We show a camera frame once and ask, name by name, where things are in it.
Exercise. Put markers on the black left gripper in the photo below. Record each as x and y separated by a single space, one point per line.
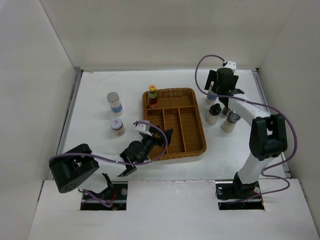
155 131

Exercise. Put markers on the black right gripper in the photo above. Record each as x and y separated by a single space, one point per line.
212 77

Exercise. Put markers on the blue-label jar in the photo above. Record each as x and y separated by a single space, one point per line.
211 96
115 103

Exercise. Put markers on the black-capped white seasoning shaker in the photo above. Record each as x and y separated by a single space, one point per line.
213 114

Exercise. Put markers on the silver-topped white seasoning grinder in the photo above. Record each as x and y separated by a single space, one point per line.
230 122

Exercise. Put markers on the white-lid dark spice jar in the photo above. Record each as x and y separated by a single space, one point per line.
225 109

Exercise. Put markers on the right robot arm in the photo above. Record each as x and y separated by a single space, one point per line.
267 140

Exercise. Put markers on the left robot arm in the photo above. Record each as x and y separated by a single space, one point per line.
75 166

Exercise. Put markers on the brown wicker divided basket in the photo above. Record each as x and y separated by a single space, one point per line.
177 109

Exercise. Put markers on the red sauce bottle yellow cap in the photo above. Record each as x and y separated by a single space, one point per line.
152 97

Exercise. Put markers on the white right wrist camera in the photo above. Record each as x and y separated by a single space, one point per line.
230 64

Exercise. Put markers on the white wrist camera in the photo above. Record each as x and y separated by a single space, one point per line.
230 64
143 127

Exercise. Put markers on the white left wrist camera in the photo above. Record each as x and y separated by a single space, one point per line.
143 127

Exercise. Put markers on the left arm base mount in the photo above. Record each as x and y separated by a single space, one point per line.
112 198

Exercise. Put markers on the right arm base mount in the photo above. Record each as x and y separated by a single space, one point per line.
230 197

